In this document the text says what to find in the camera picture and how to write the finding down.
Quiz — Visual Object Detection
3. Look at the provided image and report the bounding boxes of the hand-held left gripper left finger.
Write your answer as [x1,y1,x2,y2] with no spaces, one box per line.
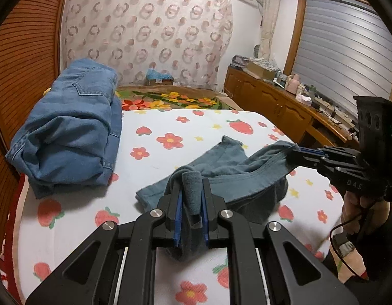
[26,186,184,305]

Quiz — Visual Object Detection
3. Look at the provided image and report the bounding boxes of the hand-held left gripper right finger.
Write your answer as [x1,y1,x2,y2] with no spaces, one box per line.
[200,178,359,305]

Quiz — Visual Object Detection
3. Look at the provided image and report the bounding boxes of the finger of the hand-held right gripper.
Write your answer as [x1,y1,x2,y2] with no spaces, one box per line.
[298,145,339,157]
[291,152,338,174]

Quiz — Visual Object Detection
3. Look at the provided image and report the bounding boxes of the teal shorts pants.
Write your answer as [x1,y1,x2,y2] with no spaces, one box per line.
[135,135,300,259]

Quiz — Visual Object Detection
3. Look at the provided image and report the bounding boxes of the person's right hand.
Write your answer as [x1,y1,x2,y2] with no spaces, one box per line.
[340,192,379,234]

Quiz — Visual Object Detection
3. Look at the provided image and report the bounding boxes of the wooden sideboard cabinet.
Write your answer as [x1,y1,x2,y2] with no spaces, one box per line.
[224,66,358,153]

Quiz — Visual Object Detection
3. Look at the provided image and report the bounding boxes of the strawberry print bed sheet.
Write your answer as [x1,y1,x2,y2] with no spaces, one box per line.
[16,110,362,305]

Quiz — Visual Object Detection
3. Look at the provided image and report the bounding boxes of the pink thermos jug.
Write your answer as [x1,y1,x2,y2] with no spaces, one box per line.
[286,74,301,94]

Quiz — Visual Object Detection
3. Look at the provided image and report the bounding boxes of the grey window blind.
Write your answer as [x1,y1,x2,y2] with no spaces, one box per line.
[291,0,392,115]

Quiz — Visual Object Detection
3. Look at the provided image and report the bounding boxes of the grey wristband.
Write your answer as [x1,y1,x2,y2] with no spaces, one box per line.
[338,241,355,258]

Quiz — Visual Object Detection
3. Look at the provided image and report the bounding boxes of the cardboard box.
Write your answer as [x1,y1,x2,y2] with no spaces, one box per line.
[245,61,276,80]

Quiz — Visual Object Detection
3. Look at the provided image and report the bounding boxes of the clear plastic box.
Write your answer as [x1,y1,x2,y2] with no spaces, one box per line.
[232,55,250,69]

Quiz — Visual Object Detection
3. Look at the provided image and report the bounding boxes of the floral blanket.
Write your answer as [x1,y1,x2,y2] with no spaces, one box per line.
[115,85,245,112]

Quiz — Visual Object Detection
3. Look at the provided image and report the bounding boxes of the tied cream curtain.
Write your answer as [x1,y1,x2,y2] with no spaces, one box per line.
[258,0,282,64]

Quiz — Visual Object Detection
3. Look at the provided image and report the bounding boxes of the box with blue bag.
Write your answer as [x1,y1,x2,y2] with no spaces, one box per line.
[146,68,175,86]

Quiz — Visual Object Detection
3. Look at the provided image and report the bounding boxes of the blue denim jeans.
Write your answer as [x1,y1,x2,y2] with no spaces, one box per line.
[5,58,123,199]

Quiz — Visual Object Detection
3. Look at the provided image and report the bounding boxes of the red printed blanket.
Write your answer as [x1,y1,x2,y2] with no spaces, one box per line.
[0,175,29,296]

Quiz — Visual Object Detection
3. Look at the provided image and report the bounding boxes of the circle pattern sheer curtain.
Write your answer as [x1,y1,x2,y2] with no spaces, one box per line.
[64,0,234,91]

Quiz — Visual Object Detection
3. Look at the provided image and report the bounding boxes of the wooden louvered wardrobe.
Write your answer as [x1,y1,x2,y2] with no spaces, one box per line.
[0,0,74,197]

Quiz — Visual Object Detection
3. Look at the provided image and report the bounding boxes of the black cable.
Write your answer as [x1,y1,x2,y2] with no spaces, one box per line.
[329,210,368,282]

